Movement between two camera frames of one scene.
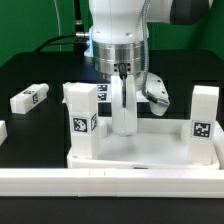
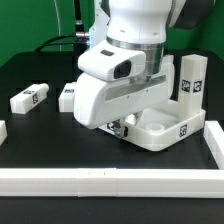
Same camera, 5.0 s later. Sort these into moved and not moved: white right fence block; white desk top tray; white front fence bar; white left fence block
Moved: white desk top tray
Not moved: white left fence block; white front fence bar; white right fence block
